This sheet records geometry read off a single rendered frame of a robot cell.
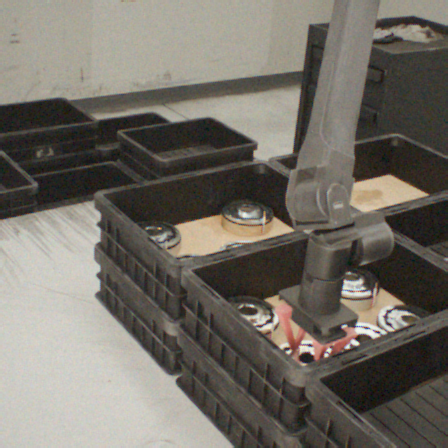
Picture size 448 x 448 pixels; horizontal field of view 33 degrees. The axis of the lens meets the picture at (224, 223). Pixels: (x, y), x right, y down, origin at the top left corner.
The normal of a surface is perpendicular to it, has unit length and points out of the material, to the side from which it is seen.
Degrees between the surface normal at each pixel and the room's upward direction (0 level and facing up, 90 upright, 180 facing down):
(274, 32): 90
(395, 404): 0
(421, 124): 90
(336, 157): 61
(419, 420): 0
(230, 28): 90
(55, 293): 0
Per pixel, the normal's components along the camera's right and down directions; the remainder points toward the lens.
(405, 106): 0.58, 0.41
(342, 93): 0.51, -0.06
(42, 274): 0.08, -0.89
